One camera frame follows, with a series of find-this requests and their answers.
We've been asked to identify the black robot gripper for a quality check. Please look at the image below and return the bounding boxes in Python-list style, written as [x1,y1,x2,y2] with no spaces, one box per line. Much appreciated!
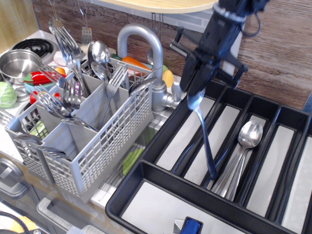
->
[170,0,267,96]

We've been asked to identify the big steel spoon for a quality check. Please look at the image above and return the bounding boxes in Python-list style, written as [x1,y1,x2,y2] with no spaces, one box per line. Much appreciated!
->
[187,89,217,180]

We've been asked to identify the steel spoon basket rim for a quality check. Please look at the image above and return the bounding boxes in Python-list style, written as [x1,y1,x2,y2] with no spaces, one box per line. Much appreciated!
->
[129,77,156,96]

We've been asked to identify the spoons stack in tray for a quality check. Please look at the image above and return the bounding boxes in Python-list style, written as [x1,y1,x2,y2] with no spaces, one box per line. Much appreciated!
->
[211,120,263,201]

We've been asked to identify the small steel spoon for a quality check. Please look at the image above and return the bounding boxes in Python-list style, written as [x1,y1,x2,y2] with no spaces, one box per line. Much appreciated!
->
[91,61,109,82]

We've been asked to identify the round steel spoon upright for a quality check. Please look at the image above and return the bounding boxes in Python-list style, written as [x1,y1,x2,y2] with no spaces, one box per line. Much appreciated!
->
[92,40,111,74]

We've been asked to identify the black cutlery tray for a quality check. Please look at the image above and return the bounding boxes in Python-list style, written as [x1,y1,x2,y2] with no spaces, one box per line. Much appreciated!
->
[105,81,312,234]

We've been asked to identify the grey plastic cutlery basket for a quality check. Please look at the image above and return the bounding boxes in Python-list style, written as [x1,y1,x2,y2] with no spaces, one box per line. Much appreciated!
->
[4,58,155,204]

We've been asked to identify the yellow toy corn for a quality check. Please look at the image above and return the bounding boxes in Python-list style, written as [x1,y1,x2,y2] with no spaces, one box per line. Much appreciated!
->
[162,70,175,88]

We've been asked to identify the silver faucet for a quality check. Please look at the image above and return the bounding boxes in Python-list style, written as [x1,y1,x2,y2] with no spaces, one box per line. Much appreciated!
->
[117,23,180,111]

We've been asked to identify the orange toy carrot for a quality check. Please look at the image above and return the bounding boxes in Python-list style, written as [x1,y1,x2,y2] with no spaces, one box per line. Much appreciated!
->
[122,56,151,71]

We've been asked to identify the steel fork right compartment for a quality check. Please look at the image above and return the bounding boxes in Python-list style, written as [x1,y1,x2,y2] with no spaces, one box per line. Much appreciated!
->
[97,65,128,130]

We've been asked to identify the hanging small spatula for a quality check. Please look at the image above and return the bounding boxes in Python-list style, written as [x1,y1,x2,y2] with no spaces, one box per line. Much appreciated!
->
[78,0,92,45]

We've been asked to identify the green toy plate in sink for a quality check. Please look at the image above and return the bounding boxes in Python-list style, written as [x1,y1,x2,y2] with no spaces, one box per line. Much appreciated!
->
[121,148,144,176]

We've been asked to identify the tall steel forks bundle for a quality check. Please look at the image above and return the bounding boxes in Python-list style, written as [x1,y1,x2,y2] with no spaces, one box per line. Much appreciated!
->
[55,27,91,98]

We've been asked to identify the hanging steel strainer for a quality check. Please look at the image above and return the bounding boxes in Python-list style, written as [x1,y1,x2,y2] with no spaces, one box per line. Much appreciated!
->
[48,0,64,35]

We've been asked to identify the steel forks front left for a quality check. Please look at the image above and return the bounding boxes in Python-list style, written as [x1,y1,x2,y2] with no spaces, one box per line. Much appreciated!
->
[30,85,71,118]

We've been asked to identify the black stove coil burner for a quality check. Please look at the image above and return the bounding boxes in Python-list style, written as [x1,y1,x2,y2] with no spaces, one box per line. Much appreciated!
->
[12,39,54,58]

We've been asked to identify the blue clip object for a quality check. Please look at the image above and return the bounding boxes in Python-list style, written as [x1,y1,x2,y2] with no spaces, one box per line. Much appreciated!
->
[173,217,203,234]

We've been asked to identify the red toy pepper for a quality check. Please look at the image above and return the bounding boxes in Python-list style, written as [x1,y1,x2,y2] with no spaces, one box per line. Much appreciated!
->
[23,71,52,86]

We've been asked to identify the steel pot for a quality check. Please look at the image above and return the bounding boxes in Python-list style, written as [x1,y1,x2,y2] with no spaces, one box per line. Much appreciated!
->
[0,49,42,85]

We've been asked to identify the green toy cabbage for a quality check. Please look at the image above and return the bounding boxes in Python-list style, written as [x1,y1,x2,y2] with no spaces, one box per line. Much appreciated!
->
[0,81,17,108]

